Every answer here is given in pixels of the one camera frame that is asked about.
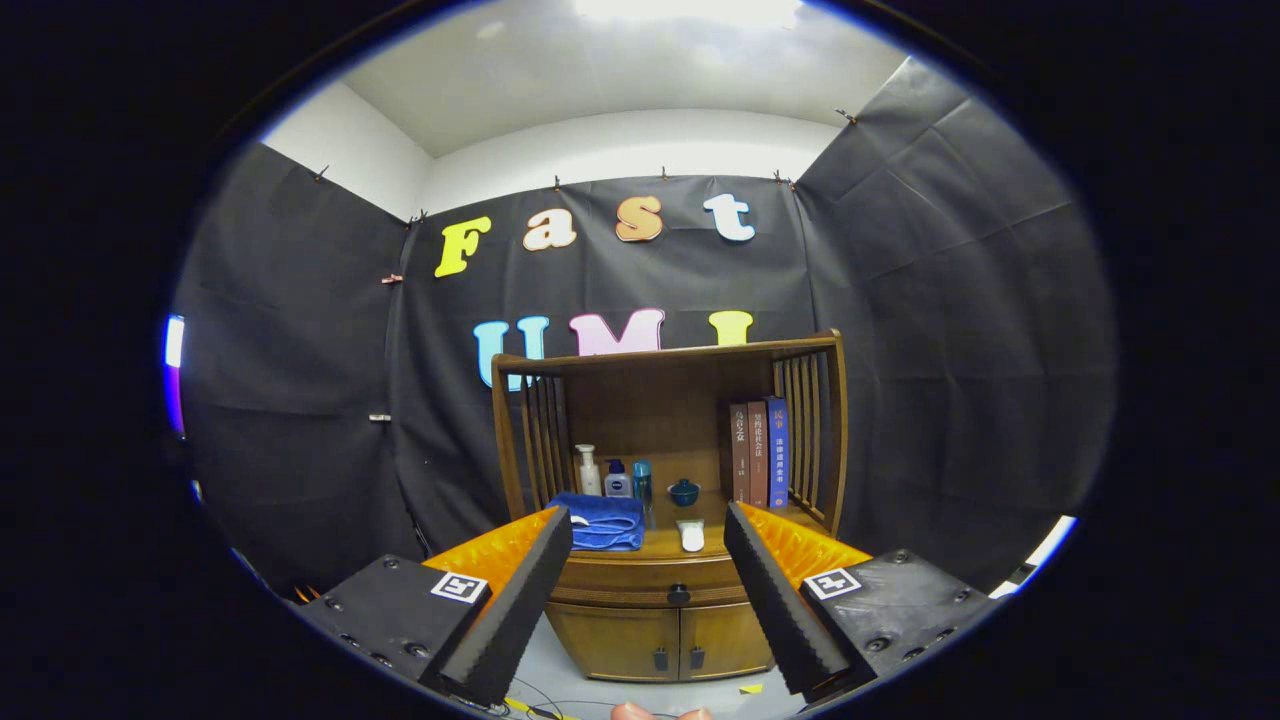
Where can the black backdrop cloth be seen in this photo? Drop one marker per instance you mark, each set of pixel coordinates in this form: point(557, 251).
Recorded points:
point(950, 350)

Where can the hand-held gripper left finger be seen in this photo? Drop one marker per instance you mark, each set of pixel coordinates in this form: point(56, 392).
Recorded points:
point(510, 615)

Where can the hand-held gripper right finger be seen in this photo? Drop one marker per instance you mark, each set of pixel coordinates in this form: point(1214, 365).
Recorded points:
point(780, 610)

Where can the slim teal bottle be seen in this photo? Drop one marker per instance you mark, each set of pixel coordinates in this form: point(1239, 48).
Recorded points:
point(642, 480)

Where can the blue book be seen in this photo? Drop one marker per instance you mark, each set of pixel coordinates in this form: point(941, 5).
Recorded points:
point(778, 450)

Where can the wooden cabinet door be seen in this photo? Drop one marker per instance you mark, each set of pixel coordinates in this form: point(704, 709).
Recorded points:
point(620, 640)
point(725, 640)

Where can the reddish brown book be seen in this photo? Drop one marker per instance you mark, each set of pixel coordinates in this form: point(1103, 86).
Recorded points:
point(758, 455)

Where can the folded blue towel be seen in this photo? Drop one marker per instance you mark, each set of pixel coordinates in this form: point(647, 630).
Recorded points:
point(605, 525)

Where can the white bottle with blue cap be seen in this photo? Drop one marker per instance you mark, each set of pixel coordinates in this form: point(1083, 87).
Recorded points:
point(618, 485)

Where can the white pump bottle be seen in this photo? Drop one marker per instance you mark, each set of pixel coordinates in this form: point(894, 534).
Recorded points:
point(589, 480)

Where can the dark blue lidded teacup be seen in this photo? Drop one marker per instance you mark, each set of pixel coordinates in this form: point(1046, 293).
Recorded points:
point(684, 493)

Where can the brown wooden cabinet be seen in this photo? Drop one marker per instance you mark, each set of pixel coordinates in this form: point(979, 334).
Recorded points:
point(660, 410)

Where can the wooden countertop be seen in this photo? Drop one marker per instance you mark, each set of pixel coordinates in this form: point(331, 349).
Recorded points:
point(662, 546)

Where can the white tube with green end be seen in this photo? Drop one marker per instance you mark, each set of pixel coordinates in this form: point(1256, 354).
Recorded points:
point(691, 538)

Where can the dark brown book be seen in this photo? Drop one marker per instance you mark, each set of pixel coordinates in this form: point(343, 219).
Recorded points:
point(740, 450)

